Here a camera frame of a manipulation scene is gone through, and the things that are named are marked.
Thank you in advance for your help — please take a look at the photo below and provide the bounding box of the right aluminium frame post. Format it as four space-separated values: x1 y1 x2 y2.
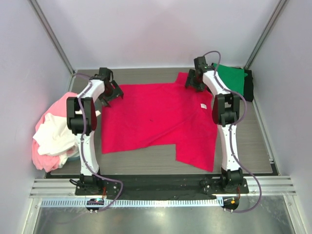
244 0 289 69

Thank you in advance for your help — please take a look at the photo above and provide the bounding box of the folded black t-shirt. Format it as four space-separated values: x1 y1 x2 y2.
207 62 254 103

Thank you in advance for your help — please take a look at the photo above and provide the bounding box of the light pink t-shirt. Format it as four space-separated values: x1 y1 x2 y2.
31 92 78 171

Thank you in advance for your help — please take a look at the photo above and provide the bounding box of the magenta red t-shirt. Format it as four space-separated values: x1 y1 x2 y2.
101 72 217 172

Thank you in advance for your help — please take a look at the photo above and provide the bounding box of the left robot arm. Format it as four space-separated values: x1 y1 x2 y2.
66 67 124 195

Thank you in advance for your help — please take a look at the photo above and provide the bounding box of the white slotted cable duct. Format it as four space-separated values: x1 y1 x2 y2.
41 197 223 208

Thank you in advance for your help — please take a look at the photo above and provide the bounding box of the white t-shirt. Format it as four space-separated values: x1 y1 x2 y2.
33 111 102 169

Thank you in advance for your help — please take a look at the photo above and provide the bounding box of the left aluminium frame post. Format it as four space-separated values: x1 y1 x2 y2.
28 0 75 76

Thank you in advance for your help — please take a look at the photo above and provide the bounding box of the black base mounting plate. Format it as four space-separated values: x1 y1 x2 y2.
69 174 249 201

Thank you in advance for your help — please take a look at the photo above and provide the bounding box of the folded green t-shirt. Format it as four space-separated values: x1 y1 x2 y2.
217 65 245 96

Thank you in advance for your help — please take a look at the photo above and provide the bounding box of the aluminium front rail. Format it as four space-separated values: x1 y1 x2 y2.
29 176 296 198

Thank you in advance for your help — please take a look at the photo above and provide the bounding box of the aluminium frame post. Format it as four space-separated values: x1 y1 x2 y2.
244 0 289 69
28 0 75 76

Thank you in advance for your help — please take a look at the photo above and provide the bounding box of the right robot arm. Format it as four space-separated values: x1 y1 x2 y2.
185 56 243 193

